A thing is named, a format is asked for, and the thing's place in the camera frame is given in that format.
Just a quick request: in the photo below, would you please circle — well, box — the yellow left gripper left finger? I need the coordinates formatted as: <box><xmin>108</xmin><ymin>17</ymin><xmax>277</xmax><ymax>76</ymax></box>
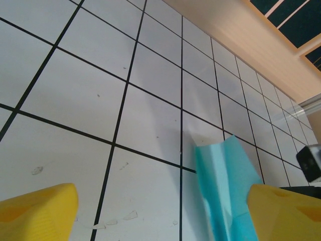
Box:
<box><xmin>0</xmin><ymin>183</ymin><xmax>80</xmax><ymax>241</ymax></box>

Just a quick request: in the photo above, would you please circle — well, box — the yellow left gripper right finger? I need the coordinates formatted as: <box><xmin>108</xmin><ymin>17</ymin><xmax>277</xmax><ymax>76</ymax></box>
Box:
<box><xmin>247</xmin><ymin>184</ymin><xmax>321</xmax><ymax>241</ymax></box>

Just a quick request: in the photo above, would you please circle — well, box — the aluminium frame post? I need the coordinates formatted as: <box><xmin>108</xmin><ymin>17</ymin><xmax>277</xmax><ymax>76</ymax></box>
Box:
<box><xmin>272</xmin><ymin>96</ymin><xmax>321</xmax><ymax>121</ymax></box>

